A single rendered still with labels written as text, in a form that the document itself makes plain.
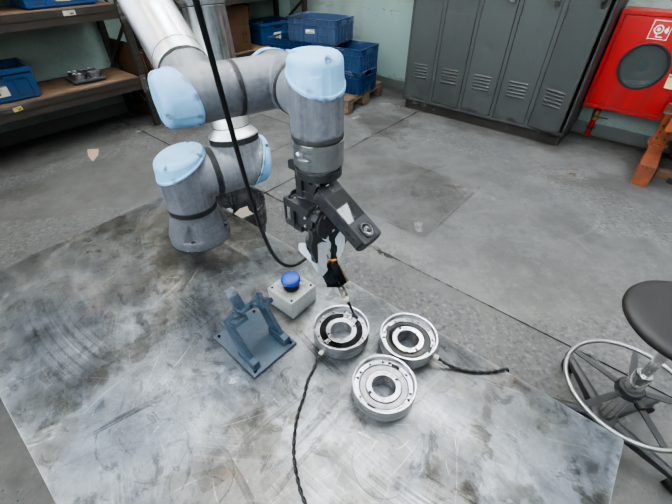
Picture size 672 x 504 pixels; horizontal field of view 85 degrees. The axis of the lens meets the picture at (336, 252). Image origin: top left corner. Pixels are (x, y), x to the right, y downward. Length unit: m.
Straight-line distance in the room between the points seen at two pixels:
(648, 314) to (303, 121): 1.08
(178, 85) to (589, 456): 0.78
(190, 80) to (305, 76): 0.15
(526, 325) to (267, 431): 1.54
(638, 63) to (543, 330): 2.52
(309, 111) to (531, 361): 1.57
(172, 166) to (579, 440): 0.89
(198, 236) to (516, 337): 1.47
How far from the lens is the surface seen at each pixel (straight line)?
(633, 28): 3.90
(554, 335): 2.01
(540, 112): 3.79
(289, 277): 0.74
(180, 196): 0.90
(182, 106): 0.54
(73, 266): 1.07
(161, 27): 0.63
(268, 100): 0.57
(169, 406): 0.72
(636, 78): 3.94
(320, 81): 0.49
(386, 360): 0.67
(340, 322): 0.72
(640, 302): 1.34
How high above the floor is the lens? 1.39
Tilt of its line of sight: 40 degrees down
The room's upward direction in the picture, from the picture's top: straight up
